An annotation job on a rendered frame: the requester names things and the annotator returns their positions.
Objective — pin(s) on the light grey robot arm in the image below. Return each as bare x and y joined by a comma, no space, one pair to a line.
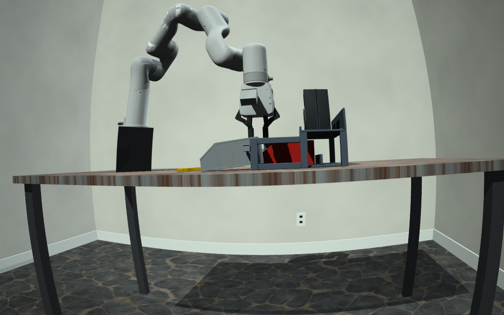
252,60

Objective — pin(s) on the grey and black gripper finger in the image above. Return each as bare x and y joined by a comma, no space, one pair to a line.
247,122
267,122

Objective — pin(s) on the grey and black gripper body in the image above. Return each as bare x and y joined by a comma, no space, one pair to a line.
265,103

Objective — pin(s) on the grey metal bin rack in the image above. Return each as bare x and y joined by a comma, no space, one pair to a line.
339,128

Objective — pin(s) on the red open bin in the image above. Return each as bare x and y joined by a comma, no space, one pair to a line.
288,153

